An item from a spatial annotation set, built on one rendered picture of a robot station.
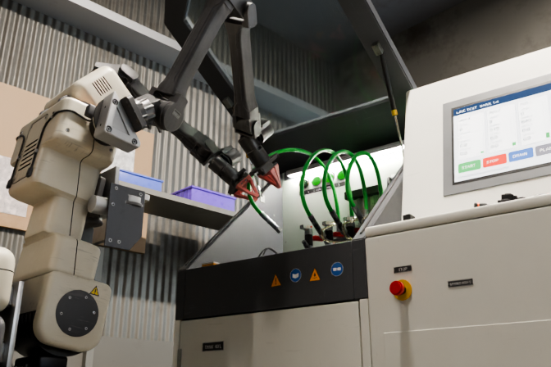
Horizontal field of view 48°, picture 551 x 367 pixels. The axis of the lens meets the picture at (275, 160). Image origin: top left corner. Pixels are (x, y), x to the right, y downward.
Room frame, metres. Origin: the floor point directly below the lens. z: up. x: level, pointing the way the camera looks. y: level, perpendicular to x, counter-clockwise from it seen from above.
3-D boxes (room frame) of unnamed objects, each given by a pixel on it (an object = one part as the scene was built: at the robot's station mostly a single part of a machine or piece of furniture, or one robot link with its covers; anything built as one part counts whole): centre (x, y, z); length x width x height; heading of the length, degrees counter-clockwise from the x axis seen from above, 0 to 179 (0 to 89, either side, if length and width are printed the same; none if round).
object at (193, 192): (3.53, 0.43, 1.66); 0.33 x 0.23 x 0.11; 134
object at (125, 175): (3.19, 0.78, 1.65); 0.28 x 0.19 x 0.09; 134
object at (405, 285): (1.56, -0.31, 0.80); 0.05 x 0.04 x 0.05; 53
